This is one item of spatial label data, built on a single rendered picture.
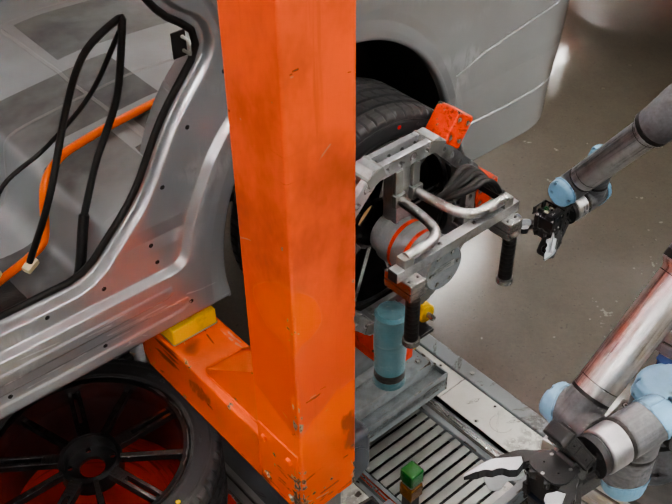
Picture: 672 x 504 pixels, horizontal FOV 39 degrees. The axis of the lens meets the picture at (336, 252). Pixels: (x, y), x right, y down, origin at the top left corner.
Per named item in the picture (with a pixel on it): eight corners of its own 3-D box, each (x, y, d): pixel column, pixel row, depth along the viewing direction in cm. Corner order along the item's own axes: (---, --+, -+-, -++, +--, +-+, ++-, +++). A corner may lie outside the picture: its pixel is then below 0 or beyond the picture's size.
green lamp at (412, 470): (411, 470, 217) (412, 458, 215) (424, 480, 215) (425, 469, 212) (399, 479, 215) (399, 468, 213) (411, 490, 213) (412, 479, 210)
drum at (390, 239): (404, 239, 257) (406, 197, 248) (462, 278, 244) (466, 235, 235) (366, 261, 249) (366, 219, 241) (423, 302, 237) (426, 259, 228)
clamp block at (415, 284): (398, 275, 227) (399, 258, 223) (425, 294, 221) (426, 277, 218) (383, 285, 224) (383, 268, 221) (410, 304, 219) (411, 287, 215)
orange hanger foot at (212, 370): (195, 332, 267) (181, 236, 245) (314, 442, 236) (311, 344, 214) (144, 360, 258) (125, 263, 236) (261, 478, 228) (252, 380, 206)
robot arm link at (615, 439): (636, 438, 143) (596, 408, 149) (614, 451, 141) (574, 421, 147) (632, 473, 147) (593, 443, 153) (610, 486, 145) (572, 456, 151)
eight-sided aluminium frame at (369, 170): (451, 264, 279) (466, 103, 245) (468, 275, 275) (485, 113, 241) (309, 352, 252) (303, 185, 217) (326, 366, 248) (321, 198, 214)
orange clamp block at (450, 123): (437, 137, 245) (452, 105, 243) (459, 149, 241) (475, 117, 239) (422, 132, 240) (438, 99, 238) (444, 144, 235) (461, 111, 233)
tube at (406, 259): (401, 202, 236) (402, 166, 229) (457, 238, 225) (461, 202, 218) (348, 231, 227) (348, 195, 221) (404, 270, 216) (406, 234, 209)
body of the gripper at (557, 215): (530, 207, 247) (559, 188, 253) (526, 233, 252) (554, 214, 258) (554, 220, 242) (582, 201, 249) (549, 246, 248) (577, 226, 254)
